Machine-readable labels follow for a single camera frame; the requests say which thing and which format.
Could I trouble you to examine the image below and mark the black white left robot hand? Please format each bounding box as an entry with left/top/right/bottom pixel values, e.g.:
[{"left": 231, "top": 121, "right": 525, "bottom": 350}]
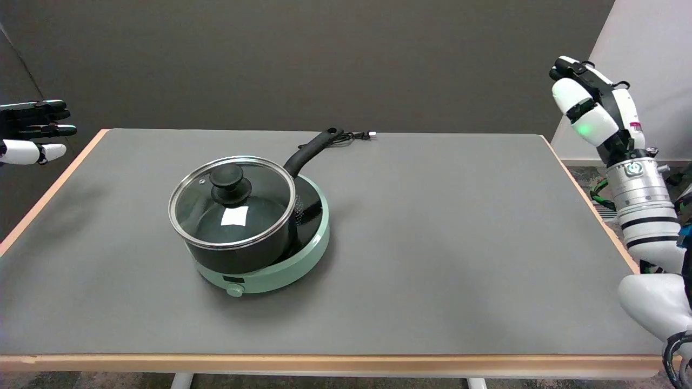
[{"left": 0, "top": 100, "right": 77, "bottom": 166}]

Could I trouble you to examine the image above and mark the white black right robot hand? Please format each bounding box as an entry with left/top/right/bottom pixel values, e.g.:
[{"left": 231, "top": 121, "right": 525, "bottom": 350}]
[{"left": 550, "top": 56, "right": 647, "bottom": 164}]

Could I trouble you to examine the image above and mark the glass pot lid black knob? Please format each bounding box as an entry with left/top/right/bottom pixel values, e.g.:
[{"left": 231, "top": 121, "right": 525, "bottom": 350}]
[{"left": 168, "top": 156, "right": 297, "bottom": 250}]

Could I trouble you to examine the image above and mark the mint green induction cooker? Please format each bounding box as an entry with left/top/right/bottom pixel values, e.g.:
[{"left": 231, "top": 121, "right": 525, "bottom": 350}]
[{"left": 192, "top": 174, "right": 330, "bottom": 298}]

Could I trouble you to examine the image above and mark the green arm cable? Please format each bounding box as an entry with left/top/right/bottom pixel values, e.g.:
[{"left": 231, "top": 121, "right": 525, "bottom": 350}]
[{"left": 590, "top": 178, "right": 618, "bottom": 211}]

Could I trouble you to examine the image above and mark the black power cord with plug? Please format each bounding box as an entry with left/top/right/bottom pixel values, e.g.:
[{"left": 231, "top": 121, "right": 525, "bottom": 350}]
[{"left": 327, "top": 130, "right": 377, "bottom": 147}]

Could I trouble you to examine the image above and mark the black wrapped arm cable bundle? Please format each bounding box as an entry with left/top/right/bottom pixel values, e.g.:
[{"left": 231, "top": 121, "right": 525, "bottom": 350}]
[{"left": 662, "top": 331, "right": 692, "bottom": 389}]

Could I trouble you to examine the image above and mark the black saucepan with long handle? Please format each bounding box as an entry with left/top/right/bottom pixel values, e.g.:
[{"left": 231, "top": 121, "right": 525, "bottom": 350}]
[{"left": 184, "top": 128, "right": 344, "bottom": 275}]

